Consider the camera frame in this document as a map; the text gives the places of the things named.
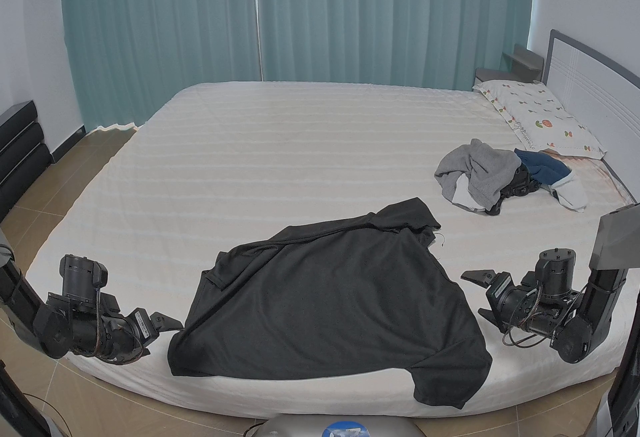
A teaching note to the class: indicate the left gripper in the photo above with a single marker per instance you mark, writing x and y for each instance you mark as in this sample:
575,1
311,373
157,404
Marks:
131,331

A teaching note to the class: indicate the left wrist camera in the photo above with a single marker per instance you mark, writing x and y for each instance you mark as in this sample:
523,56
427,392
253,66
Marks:
112,306

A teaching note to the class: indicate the black chest of drawers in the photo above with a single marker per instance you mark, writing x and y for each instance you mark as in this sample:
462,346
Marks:
20,150

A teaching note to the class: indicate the blue-green curtain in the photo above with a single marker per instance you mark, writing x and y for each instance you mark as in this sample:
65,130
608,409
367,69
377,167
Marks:
160,15
390,0

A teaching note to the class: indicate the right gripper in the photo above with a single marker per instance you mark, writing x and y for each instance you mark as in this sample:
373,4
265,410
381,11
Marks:
511,304

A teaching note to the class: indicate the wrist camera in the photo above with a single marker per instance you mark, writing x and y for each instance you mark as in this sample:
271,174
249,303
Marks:
112,306
530,281

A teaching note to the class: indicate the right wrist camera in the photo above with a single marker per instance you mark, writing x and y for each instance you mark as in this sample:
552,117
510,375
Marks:
530,281

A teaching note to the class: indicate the pile of clothes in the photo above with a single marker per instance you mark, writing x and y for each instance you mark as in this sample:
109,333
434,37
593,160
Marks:
487,170

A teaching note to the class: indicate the black T-shirt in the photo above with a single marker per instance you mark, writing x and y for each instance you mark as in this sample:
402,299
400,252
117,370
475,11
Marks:
330,305

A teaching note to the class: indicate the white printed pillow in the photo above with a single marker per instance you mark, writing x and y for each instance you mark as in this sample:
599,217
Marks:
542,117

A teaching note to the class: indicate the bed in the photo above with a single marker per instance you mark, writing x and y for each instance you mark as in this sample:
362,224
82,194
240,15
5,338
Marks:
280,150

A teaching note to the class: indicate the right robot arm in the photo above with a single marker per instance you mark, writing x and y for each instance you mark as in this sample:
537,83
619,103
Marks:
582,335

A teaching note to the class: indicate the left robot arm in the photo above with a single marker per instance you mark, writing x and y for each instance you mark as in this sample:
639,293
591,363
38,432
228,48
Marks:
55,330

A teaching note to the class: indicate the grey bedside table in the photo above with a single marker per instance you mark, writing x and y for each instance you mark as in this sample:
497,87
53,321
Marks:
520,59

